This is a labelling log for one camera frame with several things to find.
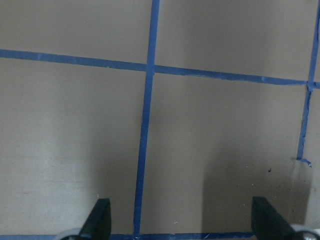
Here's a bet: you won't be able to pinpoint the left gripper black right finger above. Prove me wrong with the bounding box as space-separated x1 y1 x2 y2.
251 196 299 240

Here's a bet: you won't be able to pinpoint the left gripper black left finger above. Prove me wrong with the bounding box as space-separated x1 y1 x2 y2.
79 198 111 240

